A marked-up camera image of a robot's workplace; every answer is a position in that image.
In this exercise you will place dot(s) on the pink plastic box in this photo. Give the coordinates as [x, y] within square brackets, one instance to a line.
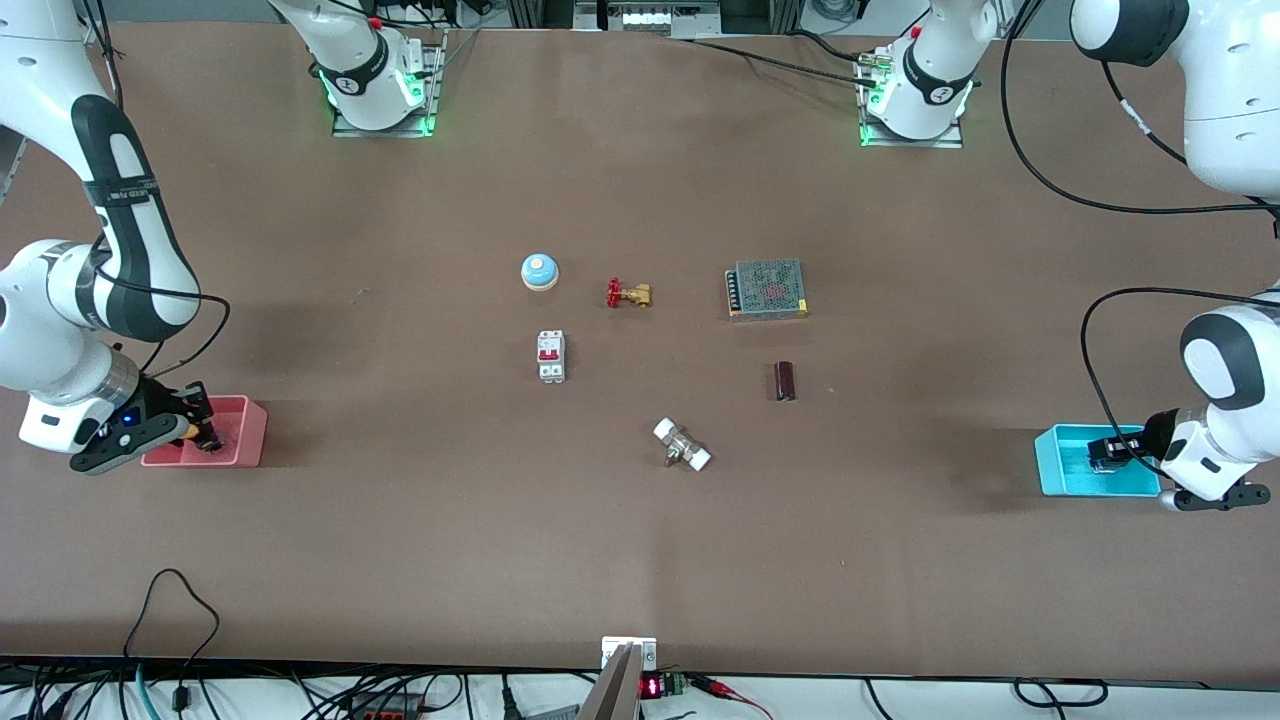
[240, 440]

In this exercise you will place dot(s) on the white metal mount bracket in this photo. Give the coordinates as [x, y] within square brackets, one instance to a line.
[645, 650]

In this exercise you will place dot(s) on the light blue plastic box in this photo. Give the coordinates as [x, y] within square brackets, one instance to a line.
[1060, 470]

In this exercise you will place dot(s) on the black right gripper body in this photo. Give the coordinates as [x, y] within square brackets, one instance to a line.
[163, 402]

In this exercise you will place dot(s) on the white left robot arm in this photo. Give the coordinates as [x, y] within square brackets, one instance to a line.
[1230, 100]

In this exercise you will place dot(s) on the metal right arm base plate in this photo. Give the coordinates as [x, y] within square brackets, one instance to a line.
[400, 131]

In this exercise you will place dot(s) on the grey metal bar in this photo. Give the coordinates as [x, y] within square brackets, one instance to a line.
[615, 695]

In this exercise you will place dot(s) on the blue white round bell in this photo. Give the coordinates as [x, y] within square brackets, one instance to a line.
[539, 271]

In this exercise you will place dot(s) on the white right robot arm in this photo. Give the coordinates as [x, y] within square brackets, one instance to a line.
[60, 320]

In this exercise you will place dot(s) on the metal mesh power supply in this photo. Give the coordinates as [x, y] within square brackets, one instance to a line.
[768, 289]

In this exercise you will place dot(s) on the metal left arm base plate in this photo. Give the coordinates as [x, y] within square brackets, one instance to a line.
[950, 143]

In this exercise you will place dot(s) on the red digit display module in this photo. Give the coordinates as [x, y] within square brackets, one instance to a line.
[650, 687]

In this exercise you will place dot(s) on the white red circuit breaker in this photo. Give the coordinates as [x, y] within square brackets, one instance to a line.
[551, 357]

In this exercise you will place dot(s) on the silver valve white caps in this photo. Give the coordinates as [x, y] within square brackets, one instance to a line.
[682, 445]

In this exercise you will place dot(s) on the dark brown cylinder capacitor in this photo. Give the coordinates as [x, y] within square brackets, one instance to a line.
[785, 381]

